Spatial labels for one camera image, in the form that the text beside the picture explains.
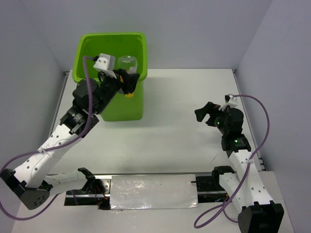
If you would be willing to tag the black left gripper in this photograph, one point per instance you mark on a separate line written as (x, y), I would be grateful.
(129, 80)

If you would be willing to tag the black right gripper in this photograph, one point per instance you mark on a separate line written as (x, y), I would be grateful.
(209, 108)

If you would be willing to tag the clear bottle yellow cap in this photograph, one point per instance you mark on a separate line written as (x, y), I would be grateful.
(129, 74)

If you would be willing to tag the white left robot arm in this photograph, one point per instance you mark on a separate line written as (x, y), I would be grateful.
(31, 181)

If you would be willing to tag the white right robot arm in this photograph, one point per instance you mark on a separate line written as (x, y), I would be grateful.
(258, 212)

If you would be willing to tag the green plastic bin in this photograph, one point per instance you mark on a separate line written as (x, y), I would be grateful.
(121, 108)

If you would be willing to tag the silver foil sheet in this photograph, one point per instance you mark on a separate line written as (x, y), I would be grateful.
(141, 192)

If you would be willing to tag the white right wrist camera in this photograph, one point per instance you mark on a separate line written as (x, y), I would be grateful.
(230, 101)

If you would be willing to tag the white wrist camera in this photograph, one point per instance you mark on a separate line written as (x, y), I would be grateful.
(105, 64)
(230, 101)

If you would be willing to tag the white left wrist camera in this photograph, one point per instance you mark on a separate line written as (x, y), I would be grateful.
(105, 64)

